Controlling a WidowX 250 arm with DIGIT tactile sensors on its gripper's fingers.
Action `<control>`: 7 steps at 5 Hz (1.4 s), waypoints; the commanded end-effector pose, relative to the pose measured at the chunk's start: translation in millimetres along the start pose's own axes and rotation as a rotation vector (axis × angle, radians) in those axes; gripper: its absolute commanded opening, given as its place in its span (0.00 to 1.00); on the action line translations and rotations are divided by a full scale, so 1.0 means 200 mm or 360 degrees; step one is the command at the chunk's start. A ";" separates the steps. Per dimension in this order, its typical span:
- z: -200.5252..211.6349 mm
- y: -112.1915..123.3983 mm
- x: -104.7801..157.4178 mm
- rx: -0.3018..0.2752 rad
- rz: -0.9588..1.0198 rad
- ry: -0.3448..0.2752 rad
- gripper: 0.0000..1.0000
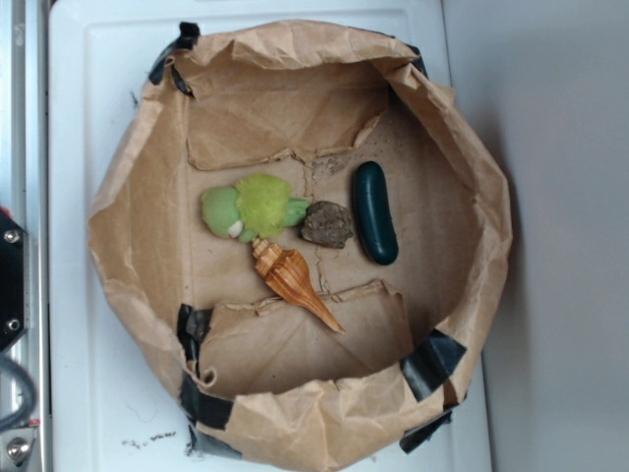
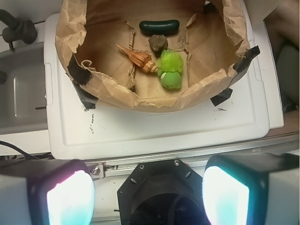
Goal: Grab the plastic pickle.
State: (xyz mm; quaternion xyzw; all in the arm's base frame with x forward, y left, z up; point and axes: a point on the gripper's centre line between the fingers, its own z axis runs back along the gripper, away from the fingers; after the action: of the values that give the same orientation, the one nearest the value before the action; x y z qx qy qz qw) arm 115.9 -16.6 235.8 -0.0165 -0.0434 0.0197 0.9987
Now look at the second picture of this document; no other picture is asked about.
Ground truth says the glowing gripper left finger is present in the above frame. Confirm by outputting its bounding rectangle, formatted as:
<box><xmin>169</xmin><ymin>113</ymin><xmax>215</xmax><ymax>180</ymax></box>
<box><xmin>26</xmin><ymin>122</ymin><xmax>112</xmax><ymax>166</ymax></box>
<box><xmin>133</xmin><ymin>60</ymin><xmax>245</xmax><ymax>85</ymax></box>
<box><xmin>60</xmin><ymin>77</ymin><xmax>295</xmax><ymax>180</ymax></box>
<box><xmin>0</xmin><ymin>159</ymin><xmax>95</xmax><ymax>225</ymax></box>

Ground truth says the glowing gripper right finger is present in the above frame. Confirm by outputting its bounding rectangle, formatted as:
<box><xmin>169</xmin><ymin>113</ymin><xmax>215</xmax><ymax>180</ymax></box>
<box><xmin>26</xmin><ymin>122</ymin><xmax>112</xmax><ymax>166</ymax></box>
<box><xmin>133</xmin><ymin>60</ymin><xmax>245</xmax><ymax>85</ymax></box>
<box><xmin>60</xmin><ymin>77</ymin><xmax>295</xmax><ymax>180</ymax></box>
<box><xmin>202</xmin><ymin>153</ymin><xmax>300</xmax><ymax>225</ymax></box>

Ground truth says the dark green plastic pickle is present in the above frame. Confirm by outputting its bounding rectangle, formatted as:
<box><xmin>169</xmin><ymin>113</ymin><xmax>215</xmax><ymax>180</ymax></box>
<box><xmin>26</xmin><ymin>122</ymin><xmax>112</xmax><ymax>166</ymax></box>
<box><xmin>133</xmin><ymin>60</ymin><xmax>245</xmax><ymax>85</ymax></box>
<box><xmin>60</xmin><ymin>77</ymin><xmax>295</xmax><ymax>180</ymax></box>
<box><xmin>139</xmin><ymin>20</ymin><xmax>180</xmax><ymax>35</ymax></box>

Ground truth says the white plastic bin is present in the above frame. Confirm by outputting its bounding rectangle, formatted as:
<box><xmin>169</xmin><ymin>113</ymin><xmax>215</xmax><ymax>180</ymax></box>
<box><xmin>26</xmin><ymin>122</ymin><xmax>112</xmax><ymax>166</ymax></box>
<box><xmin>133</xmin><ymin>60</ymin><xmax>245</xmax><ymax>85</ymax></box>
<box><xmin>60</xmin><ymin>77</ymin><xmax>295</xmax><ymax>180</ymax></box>
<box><xmin>44</xmin><ymin>0</ymin><xmax>270</xmax><ymax>159</ymax></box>

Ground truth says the grey metal sink basin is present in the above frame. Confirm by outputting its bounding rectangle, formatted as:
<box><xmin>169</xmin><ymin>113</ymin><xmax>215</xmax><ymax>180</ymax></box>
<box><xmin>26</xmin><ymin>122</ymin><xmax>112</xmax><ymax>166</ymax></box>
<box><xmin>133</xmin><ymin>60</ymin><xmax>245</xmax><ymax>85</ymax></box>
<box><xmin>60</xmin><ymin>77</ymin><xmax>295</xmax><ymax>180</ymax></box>
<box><xmin>0</xmin><ymin>42</ymin><xmax>48</xmax><ymax>135</ymax></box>

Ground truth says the green fuzzy plush toy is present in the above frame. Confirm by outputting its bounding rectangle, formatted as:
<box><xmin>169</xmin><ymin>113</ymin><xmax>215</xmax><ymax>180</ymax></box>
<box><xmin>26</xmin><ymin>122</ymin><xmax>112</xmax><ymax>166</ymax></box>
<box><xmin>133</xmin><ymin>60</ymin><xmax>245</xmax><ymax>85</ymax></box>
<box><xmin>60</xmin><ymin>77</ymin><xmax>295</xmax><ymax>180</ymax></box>
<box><xmin>157</xmin><ymin>49</ymin><xmax>184</xmax><ymax>89</ymax></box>

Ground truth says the brown paper bag liner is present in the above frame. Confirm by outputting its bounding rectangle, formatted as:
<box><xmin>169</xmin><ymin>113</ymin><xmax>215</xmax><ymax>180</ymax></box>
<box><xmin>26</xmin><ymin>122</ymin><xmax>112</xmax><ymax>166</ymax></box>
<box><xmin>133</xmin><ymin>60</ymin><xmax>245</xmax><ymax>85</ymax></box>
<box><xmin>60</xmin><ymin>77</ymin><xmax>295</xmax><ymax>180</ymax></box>
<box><xmin>55</xmin><ymin>0</ymin><xmax>250</xmax><ymax>113</ymax></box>

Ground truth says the orange spiral seashell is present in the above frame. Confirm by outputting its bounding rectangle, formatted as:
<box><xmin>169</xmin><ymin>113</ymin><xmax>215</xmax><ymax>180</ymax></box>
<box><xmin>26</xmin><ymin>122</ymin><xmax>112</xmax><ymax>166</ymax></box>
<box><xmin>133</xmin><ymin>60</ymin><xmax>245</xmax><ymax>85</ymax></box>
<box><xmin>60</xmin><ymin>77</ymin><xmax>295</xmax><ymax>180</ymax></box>
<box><xmin>116</xmin><ymin>44</ymin><xmax>158</xmax><ymax>73</ymax></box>

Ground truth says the dark grey faucet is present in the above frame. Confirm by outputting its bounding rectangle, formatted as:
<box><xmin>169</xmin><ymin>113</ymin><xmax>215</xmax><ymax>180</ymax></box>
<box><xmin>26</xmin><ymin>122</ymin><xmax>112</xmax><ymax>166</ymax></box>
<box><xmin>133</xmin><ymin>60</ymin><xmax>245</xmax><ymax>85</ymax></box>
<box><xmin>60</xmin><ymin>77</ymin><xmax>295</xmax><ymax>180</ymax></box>
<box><xmin>0</xmin><ymin>9</ymin><xmax>38</xmax><ymax>52</ymax></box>

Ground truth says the brown rock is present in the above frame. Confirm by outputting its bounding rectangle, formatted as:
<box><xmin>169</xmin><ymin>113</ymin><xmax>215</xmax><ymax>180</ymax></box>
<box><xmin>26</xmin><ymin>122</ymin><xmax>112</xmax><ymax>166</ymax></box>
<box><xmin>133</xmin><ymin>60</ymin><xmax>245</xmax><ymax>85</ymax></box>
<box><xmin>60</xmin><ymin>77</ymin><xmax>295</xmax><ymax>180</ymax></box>
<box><xmin>148</xmin><ymin>35</ymin><xmax>168</xmax><ymax>57</ymax></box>

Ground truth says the black cable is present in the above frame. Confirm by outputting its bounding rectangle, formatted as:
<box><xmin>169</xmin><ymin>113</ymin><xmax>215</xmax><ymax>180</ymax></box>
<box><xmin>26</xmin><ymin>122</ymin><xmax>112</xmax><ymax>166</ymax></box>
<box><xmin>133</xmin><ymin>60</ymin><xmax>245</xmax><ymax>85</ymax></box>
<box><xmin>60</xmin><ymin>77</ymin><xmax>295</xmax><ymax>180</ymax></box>
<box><xmin>0</xmin><ymin>140</ymin><xmax>51</xmax><ymax>161</ymax></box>

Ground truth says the aluminium frame rail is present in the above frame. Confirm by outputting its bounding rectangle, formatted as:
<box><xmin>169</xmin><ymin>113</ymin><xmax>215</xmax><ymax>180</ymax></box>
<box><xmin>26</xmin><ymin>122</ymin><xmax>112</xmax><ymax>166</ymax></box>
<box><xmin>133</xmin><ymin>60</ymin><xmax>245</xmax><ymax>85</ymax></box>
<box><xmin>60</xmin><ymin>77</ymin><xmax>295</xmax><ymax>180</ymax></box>
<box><xmin>85</xmin><ymin>132</ymin><xmax>300</xmax><ymax>180</ymax></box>

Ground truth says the black octagonal mount plate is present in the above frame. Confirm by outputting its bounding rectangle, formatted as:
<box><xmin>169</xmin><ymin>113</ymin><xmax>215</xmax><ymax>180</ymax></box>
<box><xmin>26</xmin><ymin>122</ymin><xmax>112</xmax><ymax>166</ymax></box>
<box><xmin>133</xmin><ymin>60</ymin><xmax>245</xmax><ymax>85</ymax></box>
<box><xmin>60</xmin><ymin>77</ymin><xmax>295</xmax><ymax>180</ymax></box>
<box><xmin>117</xmin><ymin>159</ymin><xmax>210</xmax><ymax>225</ymax></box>

